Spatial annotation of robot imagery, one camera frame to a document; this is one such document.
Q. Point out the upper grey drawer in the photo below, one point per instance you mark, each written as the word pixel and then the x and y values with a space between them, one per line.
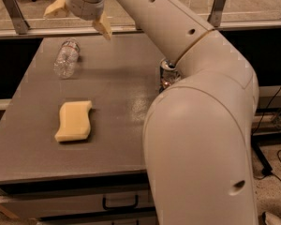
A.
pixel 41 206

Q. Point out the clear plastic water bottle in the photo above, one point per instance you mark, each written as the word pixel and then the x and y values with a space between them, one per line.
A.
pixel 66 60

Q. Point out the black metal stand leg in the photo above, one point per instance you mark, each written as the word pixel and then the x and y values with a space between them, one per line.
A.
pixel 267 168

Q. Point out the left metal bracket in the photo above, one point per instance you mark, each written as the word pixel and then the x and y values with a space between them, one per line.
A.
pixel 21 26

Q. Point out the black drawer handle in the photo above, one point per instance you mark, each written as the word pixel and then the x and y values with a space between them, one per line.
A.
pixel 120 202

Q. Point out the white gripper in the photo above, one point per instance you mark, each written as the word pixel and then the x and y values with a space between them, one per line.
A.
pixel 79 6

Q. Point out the grey drawer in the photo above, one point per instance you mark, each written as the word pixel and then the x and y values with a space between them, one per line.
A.
pixel 146 217
pixel 41 206

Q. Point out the yellow sponge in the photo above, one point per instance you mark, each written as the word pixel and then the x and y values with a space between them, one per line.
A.
pixel 74 121

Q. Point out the metal bracket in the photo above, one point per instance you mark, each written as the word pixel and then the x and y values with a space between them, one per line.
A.
pixel 216 12
pixel 21 26

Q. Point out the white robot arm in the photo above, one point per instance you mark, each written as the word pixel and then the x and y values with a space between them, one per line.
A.
pixel 196 134

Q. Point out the silver blue drink can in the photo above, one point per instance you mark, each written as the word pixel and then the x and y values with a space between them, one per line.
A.
pixel 168 74

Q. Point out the right metal bracket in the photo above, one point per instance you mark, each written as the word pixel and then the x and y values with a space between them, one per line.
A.
pixel 216 12

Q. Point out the lower grey drawer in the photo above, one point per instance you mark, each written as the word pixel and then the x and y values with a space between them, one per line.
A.
pixel 146 217

